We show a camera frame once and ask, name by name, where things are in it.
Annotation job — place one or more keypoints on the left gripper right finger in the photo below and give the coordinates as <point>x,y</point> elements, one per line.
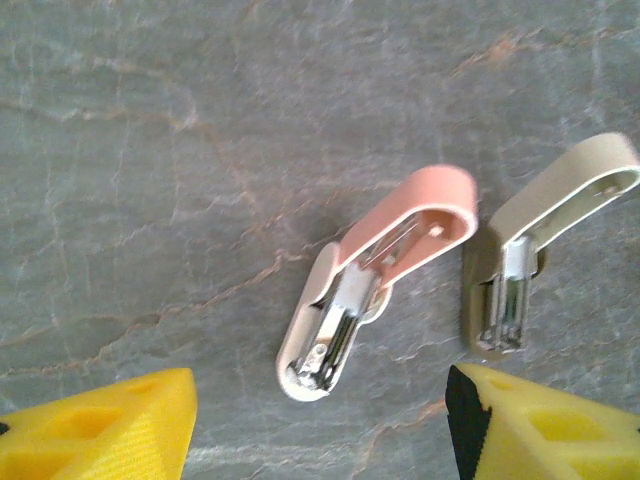
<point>550,435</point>

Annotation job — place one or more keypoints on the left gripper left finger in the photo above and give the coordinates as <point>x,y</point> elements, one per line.
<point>100,430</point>

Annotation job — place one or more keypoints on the beige mini stapler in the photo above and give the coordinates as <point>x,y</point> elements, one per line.
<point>575,170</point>

